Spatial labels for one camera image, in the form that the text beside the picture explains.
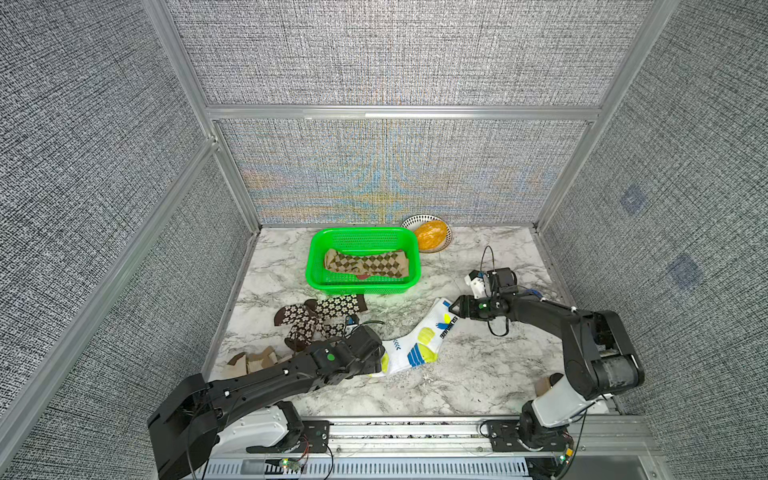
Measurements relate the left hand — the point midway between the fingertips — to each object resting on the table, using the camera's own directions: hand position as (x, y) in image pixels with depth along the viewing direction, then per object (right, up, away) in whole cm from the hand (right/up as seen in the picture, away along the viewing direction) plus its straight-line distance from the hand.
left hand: (377, 359), depth 81 cm
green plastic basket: (-6, +34, +29) cm, 45 cm away
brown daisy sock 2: (-23, +6, +12) cm, 26 cm away
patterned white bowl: (+14, +42, +37) cm, 57 cm away
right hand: (+25, +14, +13) cm, 31 cm away
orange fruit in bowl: (+19, +36, +28) cm, 49 cm away
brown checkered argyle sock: (+3, +25, +23) cm, 34 cm away
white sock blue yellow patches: (+13, +3, +5) cm, 14 cm away
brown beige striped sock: (-37, -2, +2) cm, 37 cm away
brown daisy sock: (-14, +12, +16) cm, 24 cm away
